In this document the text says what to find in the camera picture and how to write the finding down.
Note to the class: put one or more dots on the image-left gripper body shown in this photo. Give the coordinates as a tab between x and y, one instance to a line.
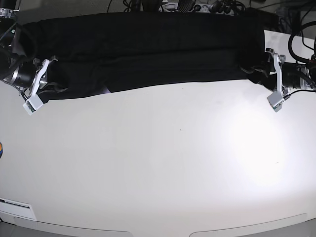
21	75

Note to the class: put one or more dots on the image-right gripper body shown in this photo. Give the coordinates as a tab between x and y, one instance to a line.
290	77

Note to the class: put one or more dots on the black box in background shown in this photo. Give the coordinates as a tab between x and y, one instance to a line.
267	18

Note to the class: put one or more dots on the orange blue sticker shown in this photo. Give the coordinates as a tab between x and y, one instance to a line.
1	149

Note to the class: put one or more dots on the image-left white wrist camera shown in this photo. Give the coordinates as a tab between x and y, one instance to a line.
33	104

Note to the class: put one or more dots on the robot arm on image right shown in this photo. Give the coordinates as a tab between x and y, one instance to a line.
310	65

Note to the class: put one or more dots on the image-right white wrist camera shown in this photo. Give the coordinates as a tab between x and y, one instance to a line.
275	100

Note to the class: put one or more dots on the black T-shirt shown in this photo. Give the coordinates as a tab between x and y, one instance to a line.
114	52

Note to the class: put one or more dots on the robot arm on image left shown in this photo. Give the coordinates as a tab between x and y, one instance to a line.
15	40

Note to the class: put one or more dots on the white label sticker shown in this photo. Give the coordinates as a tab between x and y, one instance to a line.
17	209

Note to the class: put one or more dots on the white power strip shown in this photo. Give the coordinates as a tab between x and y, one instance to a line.
207	8

